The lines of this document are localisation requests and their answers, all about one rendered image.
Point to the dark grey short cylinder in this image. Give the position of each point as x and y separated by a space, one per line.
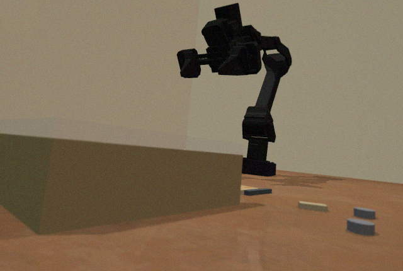
361 227
364 213

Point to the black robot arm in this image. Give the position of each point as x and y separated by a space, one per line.
258 122

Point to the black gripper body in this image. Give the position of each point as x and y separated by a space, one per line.
217 55

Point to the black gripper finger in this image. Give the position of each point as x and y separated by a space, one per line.
237 64
189 69

